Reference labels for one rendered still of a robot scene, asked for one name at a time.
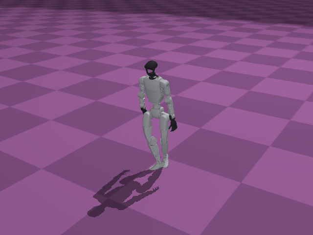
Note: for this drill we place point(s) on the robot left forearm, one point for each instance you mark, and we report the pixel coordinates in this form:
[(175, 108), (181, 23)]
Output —
[(171, 109)]

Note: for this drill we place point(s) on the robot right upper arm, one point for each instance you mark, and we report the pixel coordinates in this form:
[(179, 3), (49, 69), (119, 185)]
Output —
[(141, 94)]

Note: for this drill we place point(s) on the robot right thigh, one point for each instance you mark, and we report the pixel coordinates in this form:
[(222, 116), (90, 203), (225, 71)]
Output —
[(147, 128)]

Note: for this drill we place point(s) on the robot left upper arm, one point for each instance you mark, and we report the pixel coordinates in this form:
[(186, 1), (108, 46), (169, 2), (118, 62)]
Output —
[(165, 85)]

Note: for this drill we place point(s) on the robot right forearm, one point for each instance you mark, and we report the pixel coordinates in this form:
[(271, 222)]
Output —
[(142, 102)]

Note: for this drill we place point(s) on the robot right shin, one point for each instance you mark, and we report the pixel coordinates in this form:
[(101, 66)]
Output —
[(155, 151)]

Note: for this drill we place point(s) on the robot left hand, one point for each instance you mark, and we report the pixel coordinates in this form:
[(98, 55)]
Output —
[(173, 123)]

